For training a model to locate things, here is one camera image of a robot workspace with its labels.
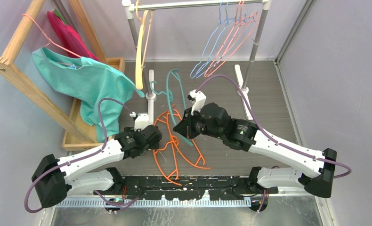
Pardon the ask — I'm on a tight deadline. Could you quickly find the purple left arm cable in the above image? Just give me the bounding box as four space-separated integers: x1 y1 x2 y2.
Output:
24 97 135 214

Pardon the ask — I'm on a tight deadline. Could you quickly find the beige plastic hanger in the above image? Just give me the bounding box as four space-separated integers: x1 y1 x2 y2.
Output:
135 0 153 90

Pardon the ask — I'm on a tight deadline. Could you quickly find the white slotted cable duct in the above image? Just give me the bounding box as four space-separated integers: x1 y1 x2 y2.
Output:
56 197 251 208

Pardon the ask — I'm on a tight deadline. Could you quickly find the red garment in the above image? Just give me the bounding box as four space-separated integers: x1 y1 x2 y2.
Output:
47 11 100 61

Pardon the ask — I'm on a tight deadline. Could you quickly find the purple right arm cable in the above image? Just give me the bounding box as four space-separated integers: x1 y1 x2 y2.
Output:
195 74 352 179

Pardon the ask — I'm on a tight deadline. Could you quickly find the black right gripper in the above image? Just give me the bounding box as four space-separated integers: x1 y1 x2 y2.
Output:
175 105 224 139

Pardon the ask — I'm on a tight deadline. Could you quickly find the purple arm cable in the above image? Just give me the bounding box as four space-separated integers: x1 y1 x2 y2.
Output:
195 74 352 179
24 97 135 214

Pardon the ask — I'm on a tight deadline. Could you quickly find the wooden tray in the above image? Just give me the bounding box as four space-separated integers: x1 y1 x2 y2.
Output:
61 57 126 152

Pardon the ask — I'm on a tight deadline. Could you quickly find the teal plastic hanger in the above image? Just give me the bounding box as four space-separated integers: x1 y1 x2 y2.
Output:
150 69 194 147

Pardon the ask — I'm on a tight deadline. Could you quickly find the white metal clothes rack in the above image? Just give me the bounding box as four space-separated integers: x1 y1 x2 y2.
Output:
122 0 271 120

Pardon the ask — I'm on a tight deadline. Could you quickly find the blue wire hanger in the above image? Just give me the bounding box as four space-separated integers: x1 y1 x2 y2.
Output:
190 0 229 79
190 0 235 79

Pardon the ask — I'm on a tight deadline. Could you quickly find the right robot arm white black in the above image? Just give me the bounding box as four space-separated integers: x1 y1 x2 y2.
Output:
173 103 337 198

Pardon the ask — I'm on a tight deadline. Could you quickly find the pink hanger holding shirt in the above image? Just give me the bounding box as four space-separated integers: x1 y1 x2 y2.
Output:
22 13 81 58

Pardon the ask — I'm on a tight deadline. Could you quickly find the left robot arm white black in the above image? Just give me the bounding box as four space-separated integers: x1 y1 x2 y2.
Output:
31 125 162 208

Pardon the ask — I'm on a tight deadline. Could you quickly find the pink wire hanger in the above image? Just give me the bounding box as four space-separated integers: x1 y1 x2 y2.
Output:
206 0 261 77
203 0 252 77

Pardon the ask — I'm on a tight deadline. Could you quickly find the teal t-shirt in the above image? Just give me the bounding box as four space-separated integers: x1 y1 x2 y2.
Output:
32 47 145 142

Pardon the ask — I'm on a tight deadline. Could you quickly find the wooden clothes rack frame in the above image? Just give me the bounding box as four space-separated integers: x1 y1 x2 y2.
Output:
0 0 94 144

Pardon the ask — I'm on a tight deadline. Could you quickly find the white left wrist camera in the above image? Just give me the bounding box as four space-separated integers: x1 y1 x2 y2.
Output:
129 112 150 130

